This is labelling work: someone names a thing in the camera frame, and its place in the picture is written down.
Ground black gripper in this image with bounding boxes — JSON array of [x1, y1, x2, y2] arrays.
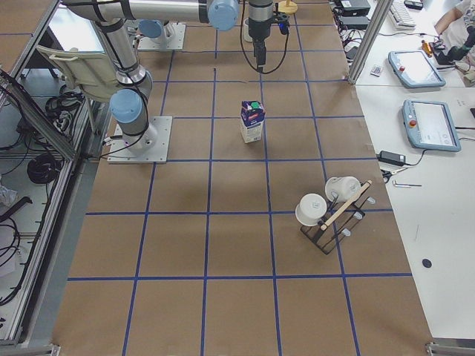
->
[[248, 17, 272, 72]]

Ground white blue milk carton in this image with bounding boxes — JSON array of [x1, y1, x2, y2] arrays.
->
[[240, 101, 266, 143]]

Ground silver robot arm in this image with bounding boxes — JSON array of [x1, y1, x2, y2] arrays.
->
[[62, 1, 239, 154], [139, 1, 289, 74]]

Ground white cup on rack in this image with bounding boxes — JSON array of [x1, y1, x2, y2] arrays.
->
[[295, 193, 327, 227], [325, 177, 361, 202]]

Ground wooden mug tree stand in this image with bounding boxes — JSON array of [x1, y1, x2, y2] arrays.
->
[[278, 0, 298, 15]]

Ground white keyboard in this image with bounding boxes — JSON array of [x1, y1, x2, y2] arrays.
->
[[387, 0, 416, 30]]

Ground upper teach pendant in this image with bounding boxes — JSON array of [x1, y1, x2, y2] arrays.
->
[[387, 50, 446, 88]]

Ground teach pendant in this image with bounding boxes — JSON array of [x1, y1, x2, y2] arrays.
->
[[402, 99, 461, 152], [387, 50, 446, 88]]

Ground scissors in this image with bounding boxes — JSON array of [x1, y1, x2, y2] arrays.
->
[[381, 168, 407, 184]]

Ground black power adapter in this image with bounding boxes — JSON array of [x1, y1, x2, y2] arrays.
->
[[377, 151, 406, 167]]

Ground grey office chair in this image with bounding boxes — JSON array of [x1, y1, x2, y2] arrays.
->
[[36, 45, 122, 102]]

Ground allen key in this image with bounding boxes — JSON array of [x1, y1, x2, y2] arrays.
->
[[393, 180, 422, 188]]

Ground lower teach pendant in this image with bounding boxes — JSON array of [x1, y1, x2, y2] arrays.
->
[[402, 99, 461, 152]]

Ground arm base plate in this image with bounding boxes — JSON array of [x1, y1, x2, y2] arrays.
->
[[107, 116, 172, 164], [137, 22, 186, 51]]

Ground aluminium frame post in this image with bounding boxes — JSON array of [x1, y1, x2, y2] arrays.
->
[[347, 0, 392, 85]]

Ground black wire cup rack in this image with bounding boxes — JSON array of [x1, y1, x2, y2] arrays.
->
[[300, 180, 376, 255]]

